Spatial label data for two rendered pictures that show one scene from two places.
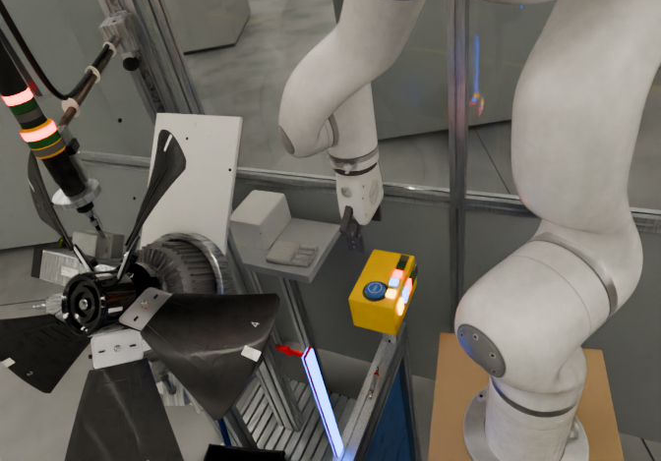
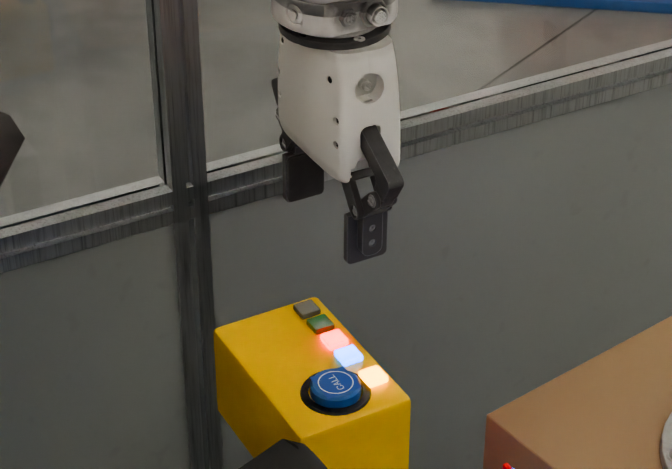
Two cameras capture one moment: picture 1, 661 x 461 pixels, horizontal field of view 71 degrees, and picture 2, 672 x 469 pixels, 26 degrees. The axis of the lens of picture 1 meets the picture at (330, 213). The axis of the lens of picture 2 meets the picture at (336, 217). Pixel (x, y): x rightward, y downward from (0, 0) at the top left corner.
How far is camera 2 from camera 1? 75 cm
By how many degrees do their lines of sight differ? 49
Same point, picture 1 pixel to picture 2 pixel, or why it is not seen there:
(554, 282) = not seen: outside the picture
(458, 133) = (184, 10)
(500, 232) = (289, 242)
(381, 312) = (382, 427)
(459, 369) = (589, 445)
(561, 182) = not seen: outside the picture
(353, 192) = (387, 81)
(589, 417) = not seen: outside the picture
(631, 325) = (538, 343)
